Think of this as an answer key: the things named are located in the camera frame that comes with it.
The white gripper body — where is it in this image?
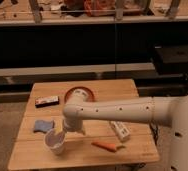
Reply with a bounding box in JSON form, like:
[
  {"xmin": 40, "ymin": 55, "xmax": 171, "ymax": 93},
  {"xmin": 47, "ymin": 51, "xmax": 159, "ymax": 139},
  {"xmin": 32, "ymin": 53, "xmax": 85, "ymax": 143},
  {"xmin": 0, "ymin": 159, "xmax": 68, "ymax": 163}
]
[{"xmin": 62, "ymin": 119, "xmax": 85, "ymax": 134}]

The white ceramic cup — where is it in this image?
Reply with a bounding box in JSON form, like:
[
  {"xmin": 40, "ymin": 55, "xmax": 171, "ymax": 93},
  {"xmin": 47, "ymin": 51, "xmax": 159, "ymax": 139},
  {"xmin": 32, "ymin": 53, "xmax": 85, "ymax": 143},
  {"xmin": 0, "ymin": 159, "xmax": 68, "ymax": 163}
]
[{"xmin": 44, "ymin": 129, "xmax": 65, "ymax": 155}]

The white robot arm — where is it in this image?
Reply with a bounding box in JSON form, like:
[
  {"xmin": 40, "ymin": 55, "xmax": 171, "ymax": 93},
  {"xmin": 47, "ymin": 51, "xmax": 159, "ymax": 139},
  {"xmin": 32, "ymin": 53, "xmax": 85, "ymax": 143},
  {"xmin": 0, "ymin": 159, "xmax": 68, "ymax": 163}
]
[{"xmin": 63, "ymin": 88, "xmax": 188, "ymax": 171}]

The orange ceramic bowl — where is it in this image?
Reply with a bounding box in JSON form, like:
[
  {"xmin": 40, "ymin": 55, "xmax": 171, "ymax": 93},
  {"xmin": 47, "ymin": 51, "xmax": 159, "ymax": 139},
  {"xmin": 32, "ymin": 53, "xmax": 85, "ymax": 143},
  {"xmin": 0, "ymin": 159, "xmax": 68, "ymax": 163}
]
[{"xmin": 64, "ymin": 86, "xmax": 95, "ymax": 102}]

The blue sponge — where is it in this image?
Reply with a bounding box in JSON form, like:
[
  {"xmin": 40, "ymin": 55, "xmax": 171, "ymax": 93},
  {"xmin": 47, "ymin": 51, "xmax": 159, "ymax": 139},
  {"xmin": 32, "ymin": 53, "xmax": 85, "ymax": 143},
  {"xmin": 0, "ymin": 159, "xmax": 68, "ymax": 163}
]
[{"xmin": 33, "ymin": 120, "xmax": 54, "ymax": 133}]

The wooden table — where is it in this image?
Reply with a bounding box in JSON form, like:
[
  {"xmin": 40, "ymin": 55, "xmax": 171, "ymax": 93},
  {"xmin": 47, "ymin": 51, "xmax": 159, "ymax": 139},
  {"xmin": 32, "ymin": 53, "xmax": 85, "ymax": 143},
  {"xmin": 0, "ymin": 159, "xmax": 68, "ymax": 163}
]
[{"xmin": 8, "ymin": 79, "xmax": 159, "ymax": 171}]

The orange toy carrot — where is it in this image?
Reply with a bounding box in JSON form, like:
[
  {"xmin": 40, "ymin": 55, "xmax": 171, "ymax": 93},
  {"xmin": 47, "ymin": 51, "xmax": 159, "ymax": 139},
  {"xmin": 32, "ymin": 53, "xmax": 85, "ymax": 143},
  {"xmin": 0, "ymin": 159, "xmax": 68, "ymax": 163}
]
[{"xmin": 92, "ymin": 141, "xmax": 124, "ymax": 152}]

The white glue bottle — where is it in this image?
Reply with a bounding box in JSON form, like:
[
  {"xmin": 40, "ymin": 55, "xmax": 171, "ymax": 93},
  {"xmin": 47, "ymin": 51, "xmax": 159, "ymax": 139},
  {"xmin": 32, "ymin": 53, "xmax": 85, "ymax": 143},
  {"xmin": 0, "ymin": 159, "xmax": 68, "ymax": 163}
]
[{"xmin": 109, "ymin": 121, "xmax": 130, "ymax": 142}]

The black box on shelf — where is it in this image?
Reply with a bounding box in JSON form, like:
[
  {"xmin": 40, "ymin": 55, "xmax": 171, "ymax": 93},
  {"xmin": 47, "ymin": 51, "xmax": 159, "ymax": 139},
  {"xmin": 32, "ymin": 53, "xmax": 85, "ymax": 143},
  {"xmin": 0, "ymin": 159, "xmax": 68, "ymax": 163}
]
[{"xmin": 153, "ymin": 45, "xmax": 188, "ymax": 74}]

